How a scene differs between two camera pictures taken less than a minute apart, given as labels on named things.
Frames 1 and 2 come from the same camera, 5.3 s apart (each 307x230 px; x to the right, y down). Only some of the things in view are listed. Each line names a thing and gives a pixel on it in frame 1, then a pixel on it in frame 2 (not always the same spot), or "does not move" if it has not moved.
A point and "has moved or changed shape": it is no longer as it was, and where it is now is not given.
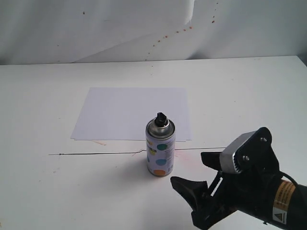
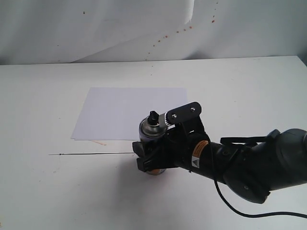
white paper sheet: x=124 y=113 does not move
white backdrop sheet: x=58 y=31 does not move
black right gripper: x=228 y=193 -> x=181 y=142
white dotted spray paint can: x=160 y=136 has moved or changed shape
